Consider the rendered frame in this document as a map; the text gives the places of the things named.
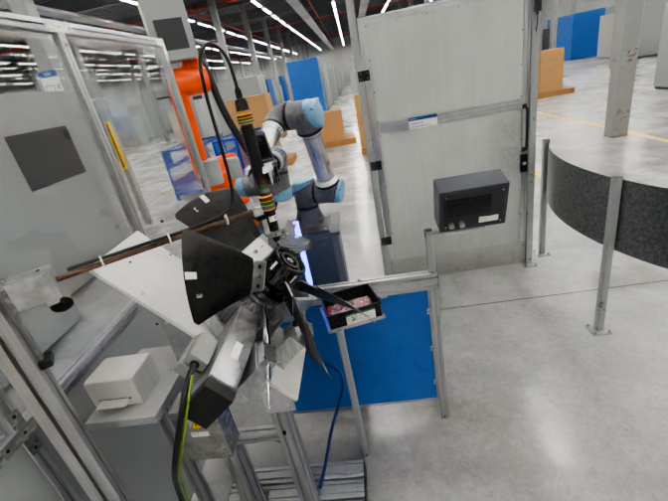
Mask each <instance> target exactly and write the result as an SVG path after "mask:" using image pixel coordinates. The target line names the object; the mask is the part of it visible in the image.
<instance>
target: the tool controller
mask: <svg viewBox="0 0 668 501"><path fill-rule="evenodd" d="M509 186H510V182H509V180H508V179H507V178H506V176H505V175H504V173H503V172H502V171H501V169H494V170H488V171H482V172H476V173H470V174H464V175H458V176H452V177H446V178H440V179H434V180H433V208H434V219H435V222H436V224H437V227H438V230H439V232H440V233H443V232H449V231H456V230H463V229H469V228H476V227H483V226H489V225H496V224H503V223H505V219H506V211H507V203H508V194H509Z"/></svg>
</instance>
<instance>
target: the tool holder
mask: <svg viewBox="0 0 668 501"><path fill-rule="evenodd" d="M250 210H252V216H253V219H254V220H256V221H258V222H259V225H260V229H261V232H262V233H263V234H264V236H265V237H267V238H274V237H278V236H281V235H283V234H284V233H285V232H286V229H285V226H279V230H278V231H275V232H271V231H270V230H269V227H268V223H267V217H266V214H264V213H263V210H262V207H260V208H257V209H255V207H254V208H251V209H250Z"/></svg>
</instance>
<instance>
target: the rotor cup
mask: <svg viewBox="0 0 668 501"><path fill-rule="evenodd" d="M288 257H290V258H291V259H292V260H293V262H289V261H288V260H287V258H288ZM265 261H266V270H265V281H264V289H263V291H258V292H255V293H254V294H255V295H256V296H258V297H259V298H260V299H262V300H263V301H265V302H267V303H269V304H273V305H280V304H282V303H283V299H282V297H283V281H286V282H287V284H288V286H289V288H290V289H291V288H292V287H293V286H294V284H295V283H296V282H297V281H298V280H299V279H300V278H301V277H302V276H303V275H304V273H305V272H306V266H305V264H304V262H303V260H302V259H301V258H300V256H299V255H298V254H297V253H295V252H294V251H293V250H291V249H289V248H287V247H283V246H277V247H275V248H274V249H273V250H272V251H271V252H270V254H269V255H268V256H267V257H266V258H265ZM276 261H277V264H276V265H275V266H274V268H273V269H270V268H271V266H272V265H273V264H274V263H275V262H276ZM295 276H297V277H296V278H295V279H294V280H293V281H292V282H291V283H290V281H291V279H293V278H294V277H295Z"/></svg>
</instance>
